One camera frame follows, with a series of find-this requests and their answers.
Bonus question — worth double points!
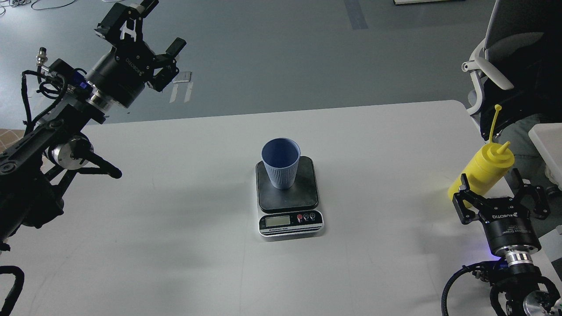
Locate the tan checkered cloth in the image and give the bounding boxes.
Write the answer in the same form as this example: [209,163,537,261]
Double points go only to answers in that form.
[0,129,25,153]

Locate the blue ribbed cup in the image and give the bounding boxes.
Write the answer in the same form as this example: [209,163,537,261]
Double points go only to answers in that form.
[261,138,301,190]

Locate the white plastic box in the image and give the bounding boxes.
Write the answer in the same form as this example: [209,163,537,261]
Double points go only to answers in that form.
[529,123,562,184]

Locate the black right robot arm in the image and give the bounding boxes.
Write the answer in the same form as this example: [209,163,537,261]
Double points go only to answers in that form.
[441,169,561,316]

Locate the digital kitchen scale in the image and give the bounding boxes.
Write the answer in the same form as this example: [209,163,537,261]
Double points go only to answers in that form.
[256,156,325,239]

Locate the metal floor plate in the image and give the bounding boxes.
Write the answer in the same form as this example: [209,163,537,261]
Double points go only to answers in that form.
[173,71,192,83]

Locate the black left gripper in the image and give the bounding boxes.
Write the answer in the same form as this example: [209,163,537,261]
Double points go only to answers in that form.
[86,0,187,108]

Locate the grey office chair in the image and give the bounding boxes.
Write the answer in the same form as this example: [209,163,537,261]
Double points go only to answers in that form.
[461,0,561,139]

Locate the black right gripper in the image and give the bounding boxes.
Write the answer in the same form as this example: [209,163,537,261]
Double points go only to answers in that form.
[452,168,551,257]

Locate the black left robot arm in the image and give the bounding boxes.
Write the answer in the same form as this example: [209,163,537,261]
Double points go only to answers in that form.
[0,0,186,252]

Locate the yellow squeeze bottle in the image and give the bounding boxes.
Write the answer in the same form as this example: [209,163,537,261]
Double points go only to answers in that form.
[461,104,515,196]

